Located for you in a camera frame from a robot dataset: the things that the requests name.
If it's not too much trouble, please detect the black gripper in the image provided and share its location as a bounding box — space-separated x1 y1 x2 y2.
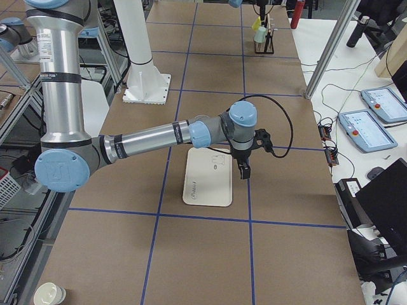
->
230 142 253 180

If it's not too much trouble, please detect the light green cup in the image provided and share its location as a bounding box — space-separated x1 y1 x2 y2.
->
254 26 268 44

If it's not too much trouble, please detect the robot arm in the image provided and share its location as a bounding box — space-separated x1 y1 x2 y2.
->
228 0 243 8
26 1 257 193

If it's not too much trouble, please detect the cream rabbit tray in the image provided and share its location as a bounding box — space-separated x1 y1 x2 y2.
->
183 148 233 207

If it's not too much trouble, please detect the yellow cup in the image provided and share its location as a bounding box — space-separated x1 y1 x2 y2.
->
251 17 261 31

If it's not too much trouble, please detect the white paper cup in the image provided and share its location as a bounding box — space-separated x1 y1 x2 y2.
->
33 282 66 305

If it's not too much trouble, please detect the near blue teach pendant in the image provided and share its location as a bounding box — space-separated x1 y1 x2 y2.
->
338 109 398 153

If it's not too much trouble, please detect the blue teach pendant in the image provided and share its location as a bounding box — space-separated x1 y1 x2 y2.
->
338 109 398 153
361 86 407 124

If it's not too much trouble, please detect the black computer mouse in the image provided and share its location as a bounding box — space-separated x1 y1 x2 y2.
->
366 166 384 180

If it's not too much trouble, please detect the black laptop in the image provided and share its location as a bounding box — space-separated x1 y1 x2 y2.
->
356 158 406 255

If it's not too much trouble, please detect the far blue teach pendant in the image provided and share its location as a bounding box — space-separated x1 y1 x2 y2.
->
361 86 407 124

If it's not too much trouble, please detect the red bottle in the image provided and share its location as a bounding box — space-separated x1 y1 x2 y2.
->
290 0 305 29

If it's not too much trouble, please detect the black thermos bottle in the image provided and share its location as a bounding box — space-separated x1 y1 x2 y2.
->
346 16 370 48

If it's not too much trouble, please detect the white plastic basket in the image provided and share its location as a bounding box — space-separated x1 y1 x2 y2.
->
0 167 21 209

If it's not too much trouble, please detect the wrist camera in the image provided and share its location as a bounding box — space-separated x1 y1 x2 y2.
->
252 129 274 154

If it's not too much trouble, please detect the black wire cup rack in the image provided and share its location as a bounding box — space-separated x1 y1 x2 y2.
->
253 13 275 55

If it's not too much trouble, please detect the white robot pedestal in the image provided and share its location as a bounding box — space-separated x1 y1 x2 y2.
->
114 1 171 105

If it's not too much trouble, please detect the aluminium frame post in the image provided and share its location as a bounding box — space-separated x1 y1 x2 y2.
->
303 0 360 100

